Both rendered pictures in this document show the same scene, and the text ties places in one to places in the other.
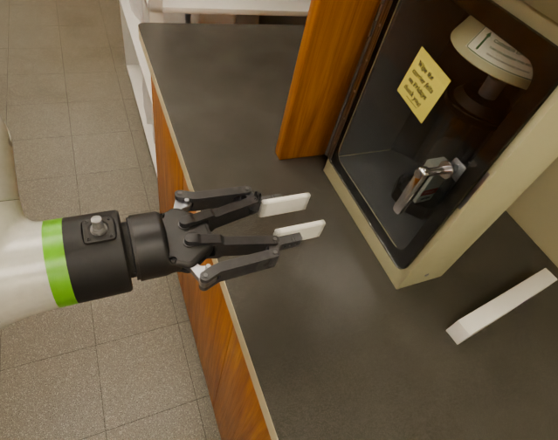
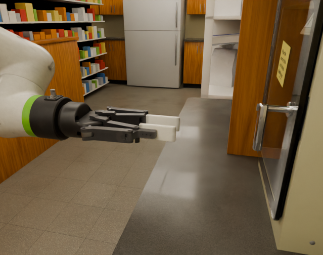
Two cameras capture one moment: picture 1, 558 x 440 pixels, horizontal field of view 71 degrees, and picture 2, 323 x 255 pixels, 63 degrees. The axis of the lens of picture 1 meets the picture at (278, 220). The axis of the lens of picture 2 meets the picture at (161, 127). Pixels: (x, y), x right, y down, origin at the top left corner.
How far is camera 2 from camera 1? 0.41 m
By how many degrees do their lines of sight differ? 46
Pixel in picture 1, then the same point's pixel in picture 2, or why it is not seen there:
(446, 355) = not seen: outside the picture
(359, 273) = (245, 226)
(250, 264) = (110, 130)
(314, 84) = (245, 96)
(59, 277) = (27, 109)
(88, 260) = (40, 105)
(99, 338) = not seen: outside the picture
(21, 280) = (14, 105)
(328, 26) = (248, 57)
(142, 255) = (63, 112)
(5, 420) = not seen: outside the picture
